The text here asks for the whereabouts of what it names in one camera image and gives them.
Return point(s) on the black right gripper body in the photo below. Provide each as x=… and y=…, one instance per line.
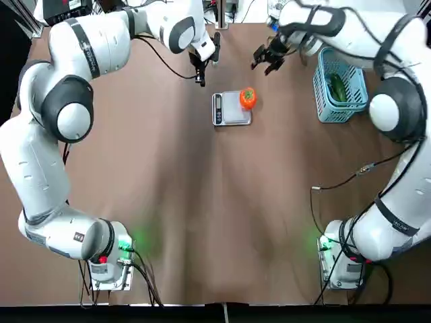
x=279, y=45

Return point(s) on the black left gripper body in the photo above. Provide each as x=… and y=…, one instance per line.
x=198, y=62

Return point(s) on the red tomato with green calyx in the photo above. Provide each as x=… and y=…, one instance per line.
x=249, y=99

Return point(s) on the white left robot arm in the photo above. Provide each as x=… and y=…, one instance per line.
x=33, y=168

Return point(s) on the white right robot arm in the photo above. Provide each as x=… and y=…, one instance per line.
x=397, y=107

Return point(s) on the silver digital kitchen scale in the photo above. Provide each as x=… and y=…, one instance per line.
x=232, y=111

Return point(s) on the light blue plastic shopping basket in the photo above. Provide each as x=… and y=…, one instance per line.
x=336, y=113

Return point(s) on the dark green cucumber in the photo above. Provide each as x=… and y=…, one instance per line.
x=332, y=88

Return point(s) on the light green cucumber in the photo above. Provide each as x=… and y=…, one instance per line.
x=341, y=90

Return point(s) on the black box with red logo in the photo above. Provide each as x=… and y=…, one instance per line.
x=67, y=11

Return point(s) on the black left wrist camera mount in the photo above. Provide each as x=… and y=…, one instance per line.
x=217, y=47

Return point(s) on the aluminium camera post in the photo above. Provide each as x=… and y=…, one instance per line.
x=222, y=13

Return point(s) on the aluminium frame profile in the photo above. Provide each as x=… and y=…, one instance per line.
x=32, y=25

